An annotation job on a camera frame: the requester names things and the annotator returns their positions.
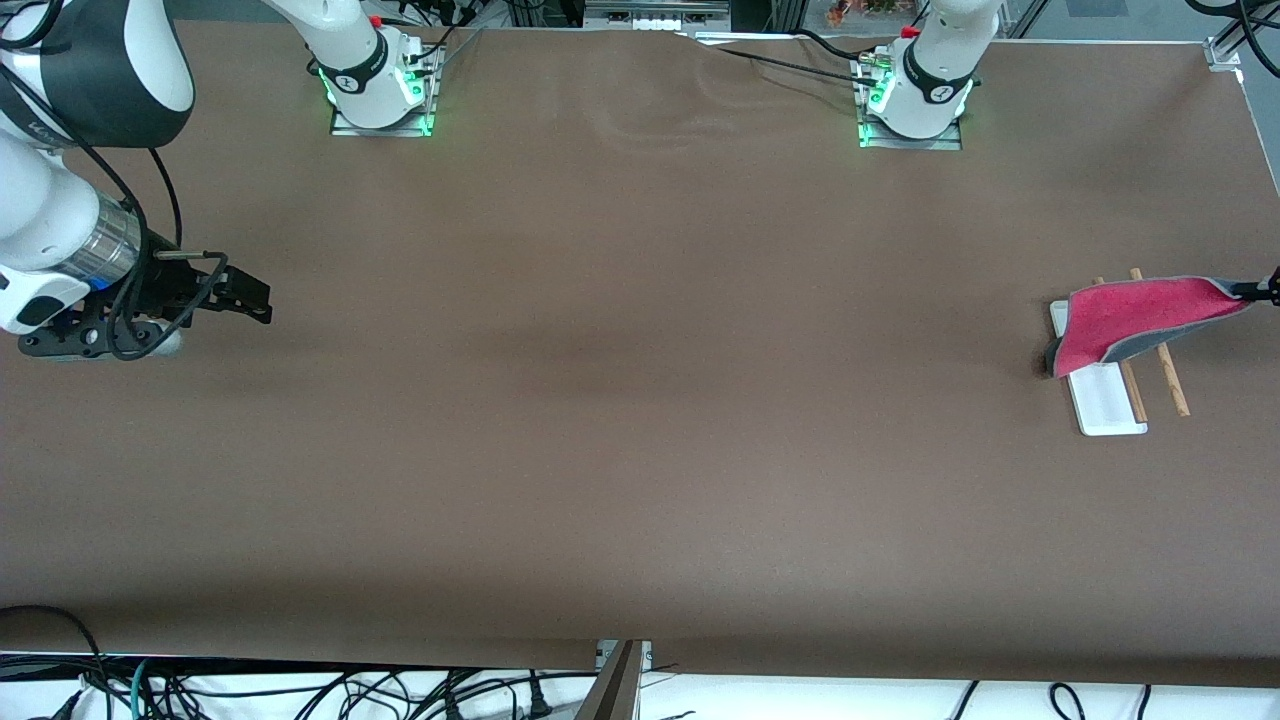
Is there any red and grey towel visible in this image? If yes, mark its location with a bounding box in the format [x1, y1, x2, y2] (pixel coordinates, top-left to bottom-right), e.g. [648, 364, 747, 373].
[1045, 275, 1263, 379]

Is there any white rectangular tray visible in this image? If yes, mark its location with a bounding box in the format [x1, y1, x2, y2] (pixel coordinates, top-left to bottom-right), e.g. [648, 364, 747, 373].
[1049, 267, 1192, 438]

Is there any brown table cover sheet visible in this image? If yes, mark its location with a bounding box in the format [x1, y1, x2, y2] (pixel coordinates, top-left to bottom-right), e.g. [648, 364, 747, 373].
[0, 25, 1280, 691]

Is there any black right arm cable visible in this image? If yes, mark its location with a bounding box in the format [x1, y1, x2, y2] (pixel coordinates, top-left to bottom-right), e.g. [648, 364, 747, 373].
[0, 0, 231, 361]

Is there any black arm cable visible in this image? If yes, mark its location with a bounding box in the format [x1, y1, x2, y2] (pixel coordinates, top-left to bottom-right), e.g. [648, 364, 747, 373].
[1185, 0, 1280, 81]
[0, 0, 231, 361]

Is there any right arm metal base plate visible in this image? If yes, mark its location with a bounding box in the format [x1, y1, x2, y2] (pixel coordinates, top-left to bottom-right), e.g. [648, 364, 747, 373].
[330, 45, 441, 138]

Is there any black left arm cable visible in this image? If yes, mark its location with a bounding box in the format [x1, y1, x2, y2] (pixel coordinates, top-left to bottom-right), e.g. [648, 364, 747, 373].
[1185, 0, 1280, 81]

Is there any black looped floor cable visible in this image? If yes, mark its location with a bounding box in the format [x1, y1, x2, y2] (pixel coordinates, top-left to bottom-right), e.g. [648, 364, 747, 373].
[0, 605, 111, 720]

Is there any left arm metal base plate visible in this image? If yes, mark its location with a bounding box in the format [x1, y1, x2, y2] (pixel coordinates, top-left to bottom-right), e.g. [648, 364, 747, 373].
[858, 50, 966, 151]

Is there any tangled black cable bundle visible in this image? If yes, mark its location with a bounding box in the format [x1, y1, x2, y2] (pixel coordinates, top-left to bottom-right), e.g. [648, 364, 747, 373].
[60, 665, 601, 720]

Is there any short black base cable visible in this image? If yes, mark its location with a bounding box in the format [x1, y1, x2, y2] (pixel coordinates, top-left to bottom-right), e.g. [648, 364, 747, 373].
[795, 28, 881, 66]

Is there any long black table cable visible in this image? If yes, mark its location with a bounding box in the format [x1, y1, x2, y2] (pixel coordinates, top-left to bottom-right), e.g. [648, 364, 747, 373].
[678, 30, 886, 91]

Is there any brown wooden post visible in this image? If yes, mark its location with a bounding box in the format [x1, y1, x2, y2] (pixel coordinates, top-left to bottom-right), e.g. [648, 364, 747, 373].
[575, 640, 646, 720]

